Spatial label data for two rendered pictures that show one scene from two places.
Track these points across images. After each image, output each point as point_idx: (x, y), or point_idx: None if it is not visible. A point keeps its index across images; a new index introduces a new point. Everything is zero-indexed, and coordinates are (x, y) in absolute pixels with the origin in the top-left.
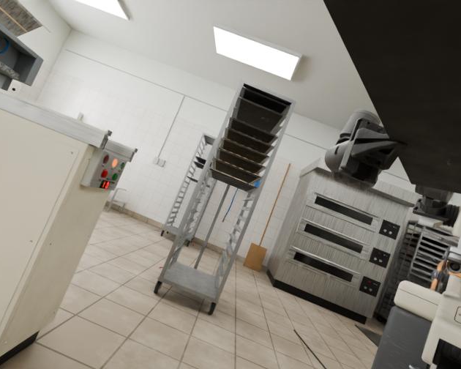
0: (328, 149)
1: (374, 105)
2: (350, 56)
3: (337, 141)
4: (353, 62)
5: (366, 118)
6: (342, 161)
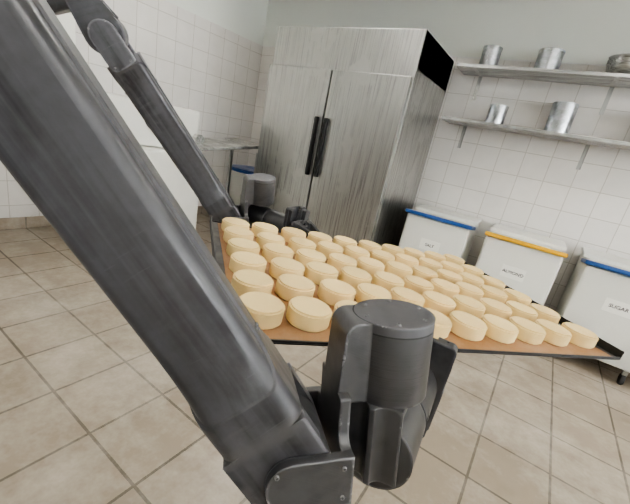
0: (415, 455)
1: (501, 354)
2: (551, 356)
3: (402, 422)
4: (546, 356)
5: (449, 341)
6: (429, 423)
